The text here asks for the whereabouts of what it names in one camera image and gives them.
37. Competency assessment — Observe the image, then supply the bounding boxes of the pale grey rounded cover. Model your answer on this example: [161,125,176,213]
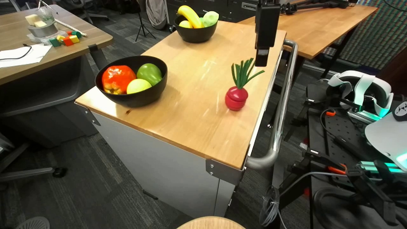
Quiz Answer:
[363,112,407,174]

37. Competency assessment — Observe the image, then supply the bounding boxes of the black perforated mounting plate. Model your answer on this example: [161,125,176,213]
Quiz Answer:
[304,81,407,229]

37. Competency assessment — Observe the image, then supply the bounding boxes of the clear plastic container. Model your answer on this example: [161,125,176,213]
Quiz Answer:
[24,7,58,39]

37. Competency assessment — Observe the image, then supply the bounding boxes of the long wooden desk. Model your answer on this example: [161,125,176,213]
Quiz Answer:
[239,4,379,62]

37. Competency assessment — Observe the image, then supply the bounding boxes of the pale yellow-green plastic fruit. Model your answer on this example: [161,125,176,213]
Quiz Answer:
[178,20,194,31]

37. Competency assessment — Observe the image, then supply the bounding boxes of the metal cart handle bar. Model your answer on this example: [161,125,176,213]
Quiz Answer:
[245,40,299,172]

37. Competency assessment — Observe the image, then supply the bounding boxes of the red radish with green leaves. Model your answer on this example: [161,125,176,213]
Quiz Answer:
[224,58,266,114]

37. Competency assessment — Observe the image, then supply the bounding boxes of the coloured toy blocks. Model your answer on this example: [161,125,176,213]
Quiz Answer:
[48,30,82,49]

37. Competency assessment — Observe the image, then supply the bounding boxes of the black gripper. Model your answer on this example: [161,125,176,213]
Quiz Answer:
[254,3,281,68]

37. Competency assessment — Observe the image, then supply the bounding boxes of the yellow round plastic fruit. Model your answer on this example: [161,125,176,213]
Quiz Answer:
[126,78,154,96]

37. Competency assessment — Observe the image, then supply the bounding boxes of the black clamp with orange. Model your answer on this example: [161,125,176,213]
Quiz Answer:
[291,151,348,177]

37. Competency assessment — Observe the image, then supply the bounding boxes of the white VR headset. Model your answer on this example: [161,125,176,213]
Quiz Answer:
[325,69,394,125]

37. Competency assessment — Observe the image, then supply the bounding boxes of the round wooden stool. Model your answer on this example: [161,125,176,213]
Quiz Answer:
[176,216,246,229]

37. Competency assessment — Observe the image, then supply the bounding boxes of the white thin stick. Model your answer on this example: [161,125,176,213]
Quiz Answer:
[54,18,87,37]

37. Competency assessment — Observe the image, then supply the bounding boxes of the white paper sheet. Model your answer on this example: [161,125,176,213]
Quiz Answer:
[0,44,53,71]

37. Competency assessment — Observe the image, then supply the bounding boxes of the black plastic bowl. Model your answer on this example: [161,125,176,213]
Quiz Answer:
[175,20,218,45]
[95,55,169,109]

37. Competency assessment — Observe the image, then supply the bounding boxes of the black equipment case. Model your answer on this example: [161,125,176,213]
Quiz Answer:
[192,0,259,23]

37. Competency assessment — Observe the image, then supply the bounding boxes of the dark green mesh panel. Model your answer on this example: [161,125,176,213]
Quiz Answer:
[338,0,407,81]

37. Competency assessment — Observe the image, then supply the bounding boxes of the grey cable bundle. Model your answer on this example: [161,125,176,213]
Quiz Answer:
[259,186,290,229]

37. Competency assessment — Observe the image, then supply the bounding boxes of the yellow plastic banana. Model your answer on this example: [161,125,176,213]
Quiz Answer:
[176,4,204,31]

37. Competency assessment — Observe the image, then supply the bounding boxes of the wooden top tool cart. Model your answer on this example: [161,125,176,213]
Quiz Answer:
[75,20,287,218]

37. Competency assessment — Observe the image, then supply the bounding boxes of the green apple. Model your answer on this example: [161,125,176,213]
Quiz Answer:
[136,63,164,88]

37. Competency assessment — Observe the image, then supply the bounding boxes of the dark mesh office chair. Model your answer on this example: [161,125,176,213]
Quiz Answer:
[0,59,100,184]

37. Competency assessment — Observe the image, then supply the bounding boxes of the black tripod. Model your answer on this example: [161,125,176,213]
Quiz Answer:
[133,0,157,44]

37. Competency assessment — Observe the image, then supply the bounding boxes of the black round controller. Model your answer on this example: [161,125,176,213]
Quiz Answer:
[391,101,407,123]

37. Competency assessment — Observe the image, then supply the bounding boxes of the black articulated stand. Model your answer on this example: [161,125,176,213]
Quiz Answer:
[280,0,353,17]

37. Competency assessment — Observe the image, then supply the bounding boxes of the orange plastic bell pepper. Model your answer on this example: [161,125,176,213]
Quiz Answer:
[100,64,137,97]

